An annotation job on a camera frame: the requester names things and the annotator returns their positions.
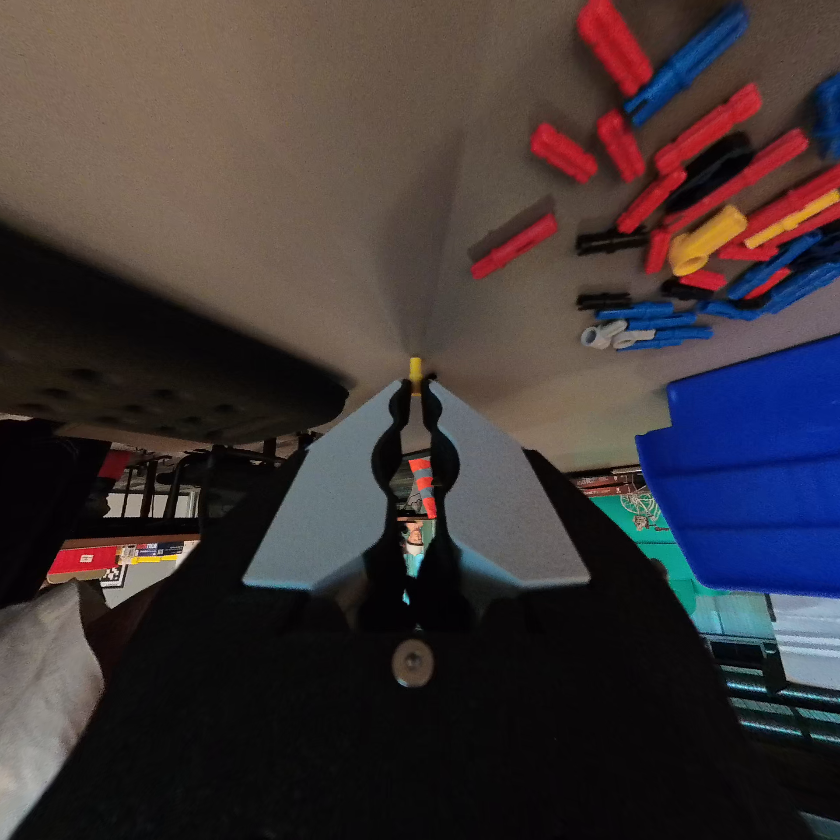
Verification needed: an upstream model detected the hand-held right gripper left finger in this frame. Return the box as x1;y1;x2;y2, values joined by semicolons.
243;379;409;588

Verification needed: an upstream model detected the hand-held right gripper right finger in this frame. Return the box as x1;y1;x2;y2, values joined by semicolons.
422;381;590;586

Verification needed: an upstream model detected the blue plastic bin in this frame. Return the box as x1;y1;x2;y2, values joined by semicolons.
635;335;840;599

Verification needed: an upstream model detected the pile of red blue lego pins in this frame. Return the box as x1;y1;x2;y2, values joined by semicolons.
469;0;840;353

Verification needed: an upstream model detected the wooden bicycle model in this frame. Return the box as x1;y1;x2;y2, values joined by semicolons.
620;492;658;530

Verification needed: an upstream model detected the teal storage box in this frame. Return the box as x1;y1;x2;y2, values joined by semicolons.
591;489;775;641

